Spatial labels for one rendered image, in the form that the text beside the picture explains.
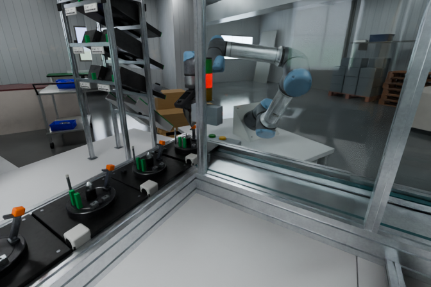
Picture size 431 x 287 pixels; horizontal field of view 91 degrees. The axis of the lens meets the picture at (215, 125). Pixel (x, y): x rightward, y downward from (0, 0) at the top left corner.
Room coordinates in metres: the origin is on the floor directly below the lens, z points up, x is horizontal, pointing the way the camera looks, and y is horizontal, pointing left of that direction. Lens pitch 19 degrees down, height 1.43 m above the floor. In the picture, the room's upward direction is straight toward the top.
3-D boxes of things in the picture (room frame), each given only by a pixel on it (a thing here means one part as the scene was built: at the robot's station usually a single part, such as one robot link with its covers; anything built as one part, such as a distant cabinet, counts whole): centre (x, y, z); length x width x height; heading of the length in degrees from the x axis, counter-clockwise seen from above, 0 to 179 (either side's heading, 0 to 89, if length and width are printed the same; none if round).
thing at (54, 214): (0.56, 0.39, 1.01); 0.24 x 0.24 x 0.13; 59
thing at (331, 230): (0.82, -0.11, 0.91); 0.84 x 0.28 x 0.10; 59
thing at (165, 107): (4.00, 0.54, 0.37); 1.32 x 1.01 x 0.74; 123
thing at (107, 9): (1.07, 0.52, 1.26); 0.36 x 0.21 x 0.80; 59
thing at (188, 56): (1.04, 0.11, 1.38); 0.09 x 0.08 x 0.11; 80
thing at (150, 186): (0.78, 0.27, 1.01); 0.24 x 0.24 x 0.13; 59
